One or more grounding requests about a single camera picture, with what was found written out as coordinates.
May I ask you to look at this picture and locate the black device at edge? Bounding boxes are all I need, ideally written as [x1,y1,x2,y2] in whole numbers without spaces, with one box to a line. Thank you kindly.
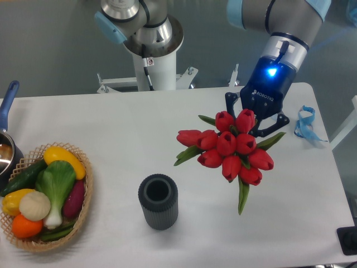
[336,226,356,256]

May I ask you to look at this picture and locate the orange fruit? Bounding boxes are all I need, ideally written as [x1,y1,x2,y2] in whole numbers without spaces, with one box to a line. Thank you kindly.
[11,214,43,238]

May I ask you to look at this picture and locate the purple sweet potato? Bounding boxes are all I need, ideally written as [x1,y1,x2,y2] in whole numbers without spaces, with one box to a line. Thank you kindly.
[62,180,85,218]

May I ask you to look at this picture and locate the blue handled saucepan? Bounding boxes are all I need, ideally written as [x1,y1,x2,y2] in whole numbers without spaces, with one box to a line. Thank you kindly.
[1,80,23,190]

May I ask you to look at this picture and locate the black cable on pedestal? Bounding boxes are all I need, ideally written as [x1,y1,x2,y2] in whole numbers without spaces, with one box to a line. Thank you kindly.
[141,44,155,92]

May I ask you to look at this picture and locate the dark grey ribbed vase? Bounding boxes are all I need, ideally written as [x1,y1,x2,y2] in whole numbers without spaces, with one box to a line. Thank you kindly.
[138,174,179,231]

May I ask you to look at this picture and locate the green bean pods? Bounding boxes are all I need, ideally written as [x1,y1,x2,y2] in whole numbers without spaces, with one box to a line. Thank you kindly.
[40,221,75,242]

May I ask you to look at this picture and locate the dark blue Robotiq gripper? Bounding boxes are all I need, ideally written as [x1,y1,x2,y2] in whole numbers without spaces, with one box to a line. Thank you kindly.
[225,32,310,138]

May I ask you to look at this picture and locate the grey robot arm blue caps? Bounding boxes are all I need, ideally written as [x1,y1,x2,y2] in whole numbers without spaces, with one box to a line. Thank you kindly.
[94,1,331,137]

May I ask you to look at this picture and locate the red tulip bouquet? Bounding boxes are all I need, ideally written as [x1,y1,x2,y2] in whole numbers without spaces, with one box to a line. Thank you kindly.
[174,109,284,214]

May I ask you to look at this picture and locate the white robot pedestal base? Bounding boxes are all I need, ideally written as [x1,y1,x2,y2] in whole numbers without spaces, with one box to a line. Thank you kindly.
[97,45,199,94]

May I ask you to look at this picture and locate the green bok choy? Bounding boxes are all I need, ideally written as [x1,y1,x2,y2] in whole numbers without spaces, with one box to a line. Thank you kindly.
[35,160,76,229]

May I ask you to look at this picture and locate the green cucumber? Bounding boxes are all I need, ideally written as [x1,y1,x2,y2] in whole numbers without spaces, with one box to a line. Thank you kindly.
[1,159,47,197]

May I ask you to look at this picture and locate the blue ribbon strip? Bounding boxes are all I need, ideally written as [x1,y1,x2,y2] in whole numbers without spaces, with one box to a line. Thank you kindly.
[294,105,328,143]

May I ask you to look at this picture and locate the woven wicker basket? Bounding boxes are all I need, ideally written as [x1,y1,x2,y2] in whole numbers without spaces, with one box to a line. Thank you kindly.
[1,142,93,252]

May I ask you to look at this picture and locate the white garlic bulb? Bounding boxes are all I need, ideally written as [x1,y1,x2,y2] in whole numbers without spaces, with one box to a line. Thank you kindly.
[19,191,51,221]

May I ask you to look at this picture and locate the yellow bell pepper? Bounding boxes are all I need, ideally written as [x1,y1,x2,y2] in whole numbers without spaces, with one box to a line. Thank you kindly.
[2,189,35,216]

